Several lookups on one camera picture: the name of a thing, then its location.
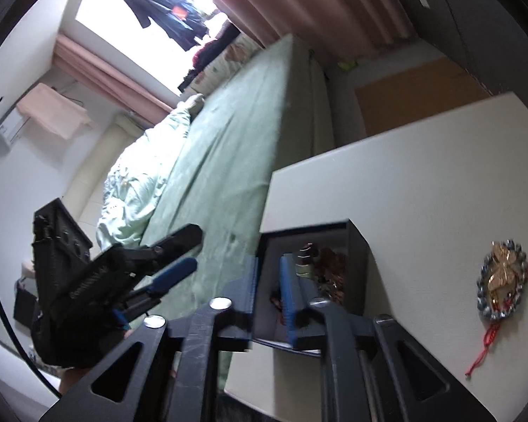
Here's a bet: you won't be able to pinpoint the brown bead bracelet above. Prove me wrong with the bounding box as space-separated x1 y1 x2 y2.
270 245 349 318

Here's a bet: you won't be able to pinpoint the black jewelry box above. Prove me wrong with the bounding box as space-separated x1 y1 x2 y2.
253 219 370 355

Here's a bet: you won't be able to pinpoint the left hand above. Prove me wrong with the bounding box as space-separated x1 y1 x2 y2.
59 368 91 395

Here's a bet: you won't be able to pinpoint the floral green quilt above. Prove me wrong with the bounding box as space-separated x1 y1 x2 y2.
96 94 205 250

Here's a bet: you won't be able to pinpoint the beige headboard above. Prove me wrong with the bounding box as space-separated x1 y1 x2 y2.
62 113 144 244

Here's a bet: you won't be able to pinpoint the pink hanging towel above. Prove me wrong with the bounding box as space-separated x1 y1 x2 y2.
16 83 92 140

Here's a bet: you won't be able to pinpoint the green bed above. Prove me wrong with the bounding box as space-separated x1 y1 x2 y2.
133 35 334 319

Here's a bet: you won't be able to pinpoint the pink curtain left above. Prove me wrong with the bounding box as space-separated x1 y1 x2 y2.
52 34 173 125

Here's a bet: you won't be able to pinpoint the pink curtain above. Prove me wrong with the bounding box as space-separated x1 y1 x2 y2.
52 34 173 125
213 0 415 60

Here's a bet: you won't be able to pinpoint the floral pillow by window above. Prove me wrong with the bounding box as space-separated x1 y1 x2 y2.
179 33 263 96

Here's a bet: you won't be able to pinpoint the hanging dark clothes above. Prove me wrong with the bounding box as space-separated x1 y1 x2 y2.
124 0 209 51

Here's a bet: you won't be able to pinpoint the green item on floor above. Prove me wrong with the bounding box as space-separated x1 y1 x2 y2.
337 59 360 72

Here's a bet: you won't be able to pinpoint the cardboard sheet on floor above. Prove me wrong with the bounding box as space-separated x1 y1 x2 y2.
355 57 490 136

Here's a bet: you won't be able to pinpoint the pink curtain right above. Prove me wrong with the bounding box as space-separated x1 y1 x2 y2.
213 0 415 60

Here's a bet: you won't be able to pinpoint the dark grey wardrobe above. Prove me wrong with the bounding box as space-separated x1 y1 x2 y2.
400 0 528 108

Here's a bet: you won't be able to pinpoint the black cable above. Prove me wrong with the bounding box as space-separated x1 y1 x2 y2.
0 236 63 398

